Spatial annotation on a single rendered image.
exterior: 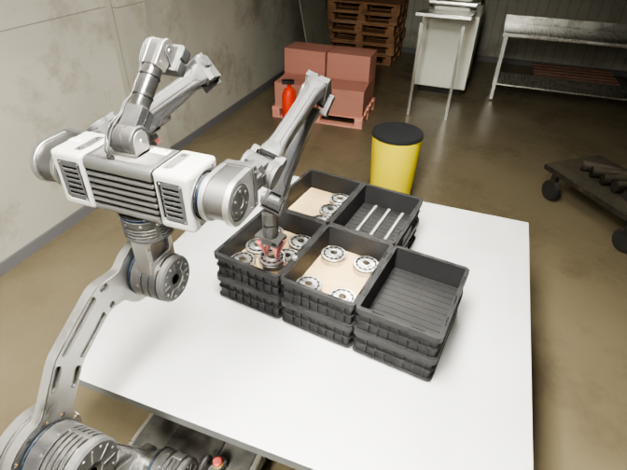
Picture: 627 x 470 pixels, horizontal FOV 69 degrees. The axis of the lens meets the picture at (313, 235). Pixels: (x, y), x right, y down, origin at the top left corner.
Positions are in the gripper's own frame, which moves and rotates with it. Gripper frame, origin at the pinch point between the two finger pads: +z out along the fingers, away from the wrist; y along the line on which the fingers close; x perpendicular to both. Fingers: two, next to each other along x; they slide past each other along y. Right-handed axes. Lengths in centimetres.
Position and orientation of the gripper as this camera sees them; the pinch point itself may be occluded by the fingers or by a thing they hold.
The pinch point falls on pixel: (271, 254)
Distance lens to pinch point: 174.4
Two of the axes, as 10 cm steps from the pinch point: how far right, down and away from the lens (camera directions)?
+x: -4.9, 5.1, -7.1
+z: -0.1, 8.1, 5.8
